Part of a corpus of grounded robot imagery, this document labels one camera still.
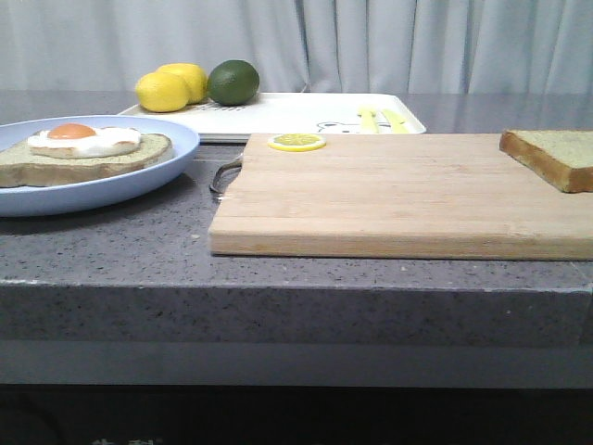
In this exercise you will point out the green lime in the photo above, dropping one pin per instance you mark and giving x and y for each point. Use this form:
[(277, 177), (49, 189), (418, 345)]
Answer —
[(232, 83)]

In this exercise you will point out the wooden cutting board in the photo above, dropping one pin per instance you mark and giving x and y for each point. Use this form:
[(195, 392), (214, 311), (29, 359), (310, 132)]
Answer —
[(410, 196)]

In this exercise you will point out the fried egg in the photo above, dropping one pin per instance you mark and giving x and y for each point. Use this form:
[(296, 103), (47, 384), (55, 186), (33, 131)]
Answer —
[(79, 141)]

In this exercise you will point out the metal cutting board handle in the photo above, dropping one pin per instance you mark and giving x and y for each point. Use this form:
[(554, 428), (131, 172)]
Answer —
[(223, 176)]

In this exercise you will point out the yellow plastic fork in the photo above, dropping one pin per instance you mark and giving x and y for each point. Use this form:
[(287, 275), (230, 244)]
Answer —
[(368, 124)]

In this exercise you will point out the white tray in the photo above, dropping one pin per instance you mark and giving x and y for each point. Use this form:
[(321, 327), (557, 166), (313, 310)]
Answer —
[(281, 113)]

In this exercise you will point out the yellow lemon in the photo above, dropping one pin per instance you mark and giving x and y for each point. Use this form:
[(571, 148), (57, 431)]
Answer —
[(195, 77), (162, 92)]

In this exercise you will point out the bread slice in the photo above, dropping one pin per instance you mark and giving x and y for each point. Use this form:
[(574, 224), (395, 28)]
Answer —
[(20, 167), (563, 158)]

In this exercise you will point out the light blue plate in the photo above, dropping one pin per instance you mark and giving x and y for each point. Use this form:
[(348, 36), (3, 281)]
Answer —
[(27, 201)]

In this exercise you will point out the rear yellow lemon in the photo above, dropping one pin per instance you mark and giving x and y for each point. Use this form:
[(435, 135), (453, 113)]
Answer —
[(195, 77)]

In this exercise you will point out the grey curtain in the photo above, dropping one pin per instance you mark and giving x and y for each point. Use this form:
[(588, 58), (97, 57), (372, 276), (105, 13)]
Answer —
[(419, 47)]

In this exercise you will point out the front yellow lemon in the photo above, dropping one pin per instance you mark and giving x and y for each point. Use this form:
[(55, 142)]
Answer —
[(162, 92)]

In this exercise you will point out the yellow plastic knife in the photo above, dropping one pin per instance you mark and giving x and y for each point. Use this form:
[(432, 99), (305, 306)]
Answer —
[(397, 123)]

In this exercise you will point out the lemon slice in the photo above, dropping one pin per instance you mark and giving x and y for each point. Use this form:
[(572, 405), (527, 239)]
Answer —
[(296, 142)]

